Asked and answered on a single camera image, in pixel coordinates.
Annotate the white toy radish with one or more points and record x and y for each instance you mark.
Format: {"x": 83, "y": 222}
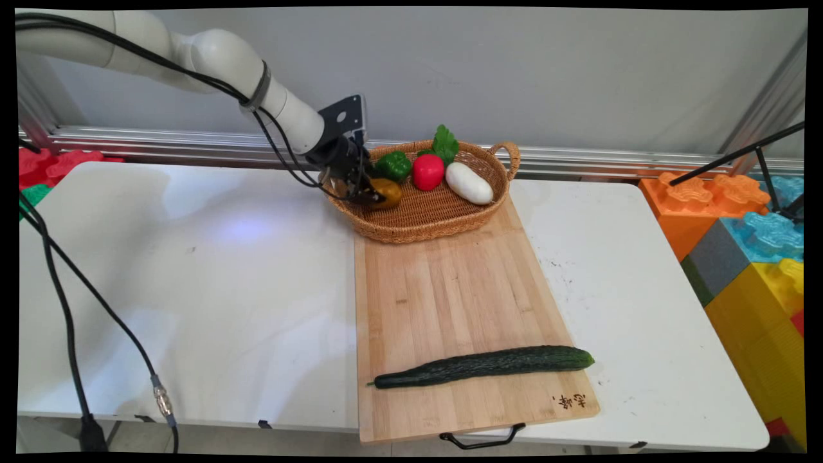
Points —
{"x": 469, "y": 183}

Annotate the wooden cutting board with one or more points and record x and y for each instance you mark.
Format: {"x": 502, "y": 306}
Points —
{"x": 463, "y": 296}

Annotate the woven wicker basket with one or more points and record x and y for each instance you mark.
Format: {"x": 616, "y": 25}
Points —
{"x": 431, "y": 215}

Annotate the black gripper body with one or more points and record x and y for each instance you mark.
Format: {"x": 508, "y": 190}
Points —
{"x": 341, "y": 161}

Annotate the long dark green cucumber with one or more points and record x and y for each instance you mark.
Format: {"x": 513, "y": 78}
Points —
{"x": 488, "y": 365}

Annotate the large blue foam block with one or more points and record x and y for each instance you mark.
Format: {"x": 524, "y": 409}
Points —
{"x": 768, "y": 235}

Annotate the grey foam block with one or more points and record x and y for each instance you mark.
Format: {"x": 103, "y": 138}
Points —
{"x": 717, "y": 260}

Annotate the aluminium frame rail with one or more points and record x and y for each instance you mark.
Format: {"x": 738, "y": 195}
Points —
{"x": 578, "y": 159}

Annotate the green foam block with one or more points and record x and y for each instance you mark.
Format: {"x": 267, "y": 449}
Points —
{"x": 33, "y": 196}

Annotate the small red foam block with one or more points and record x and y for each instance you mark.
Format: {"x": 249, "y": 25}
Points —
{"x": 777, "y": 427}

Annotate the red toy tomato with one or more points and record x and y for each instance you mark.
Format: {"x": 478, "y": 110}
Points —
{"x": 427, "y": 172}

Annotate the green toy bell pepper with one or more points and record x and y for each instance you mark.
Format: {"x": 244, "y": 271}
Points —
{"x": 393, "y": 166}

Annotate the brown toy potato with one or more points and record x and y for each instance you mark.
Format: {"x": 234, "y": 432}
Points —
{"x": 389, "y": 194}

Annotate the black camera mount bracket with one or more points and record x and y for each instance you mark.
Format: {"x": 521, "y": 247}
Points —
{"x": 342, "y": 119}

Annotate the green toy leaf vegetable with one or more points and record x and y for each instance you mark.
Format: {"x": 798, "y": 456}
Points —
{"x": 445, "y": 145}

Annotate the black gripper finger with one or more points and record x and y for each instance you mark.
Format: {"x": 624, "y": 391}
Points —
{"x": 361, "y": 195}
{"x": 368, "y": 177}

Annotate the small blue foam block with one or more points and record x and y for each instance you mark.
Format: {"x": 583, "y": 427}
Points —
{"x": 786, "y": 190}

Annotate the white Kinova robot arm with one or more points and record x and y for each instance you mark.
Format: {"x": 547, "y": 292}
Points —
{"x": 212, "y": 54}

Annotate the orange foam block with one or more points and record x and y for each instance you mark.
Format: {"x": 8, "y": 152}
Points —
{"x": 688, "y": 206}

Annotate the black tripod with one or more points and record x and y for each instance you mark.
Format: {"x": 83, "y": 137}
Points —
{"x": 739, "y": 153}

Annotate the aluminium frame post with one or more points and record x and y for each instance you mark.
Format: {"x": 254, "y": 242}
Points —
{"x": 771, "y": 96}

